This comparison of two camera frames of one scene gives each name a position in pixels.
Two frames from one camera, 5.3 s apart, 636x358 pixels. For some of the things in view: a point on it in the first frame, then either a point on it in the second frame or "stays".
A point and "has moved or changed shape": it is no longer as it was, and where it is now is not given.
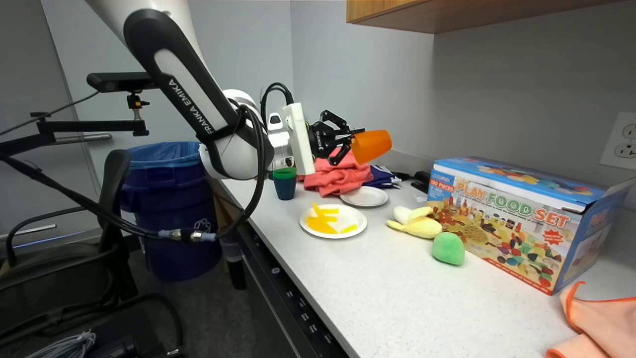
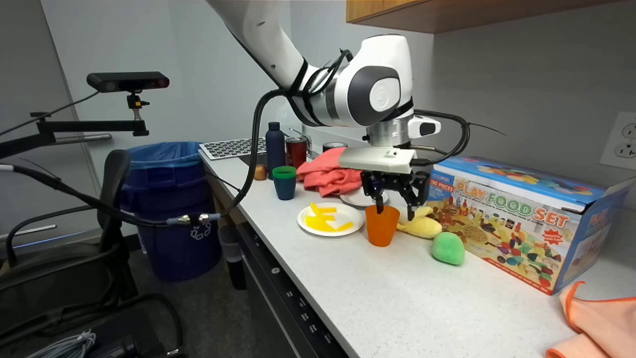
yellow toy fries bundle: x=323 y=222 stays
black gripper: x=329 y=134 → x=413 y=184
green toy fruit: x=449 y=250 stays
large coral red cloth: x=337 y=180 stays
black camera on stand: x=125 y=83 stays
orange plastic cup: x=371 y=146 has moved or changed shape
